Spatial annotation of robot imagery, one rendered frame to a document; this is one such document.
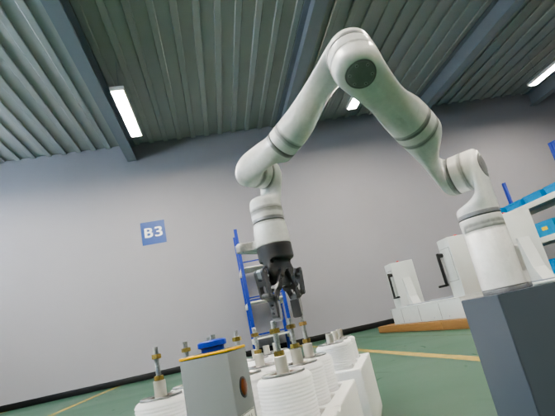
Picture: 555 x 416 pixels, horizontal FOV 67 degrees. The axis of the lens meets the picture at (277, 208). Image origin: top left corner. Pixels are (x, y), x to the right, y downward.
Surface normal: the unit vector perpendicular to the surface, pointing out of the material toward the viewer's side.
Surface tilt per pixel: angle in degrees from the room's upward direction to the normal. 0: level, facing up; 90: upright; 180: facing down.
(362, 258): 90
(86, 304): 90
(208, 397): 90
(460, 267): 90
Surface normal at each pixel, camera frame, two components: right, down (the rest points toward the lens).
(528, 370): 0.12, -0.30
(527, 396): -0.97, 0.16
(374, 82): 0.24, 0.66
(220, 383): -0.26, -0.22
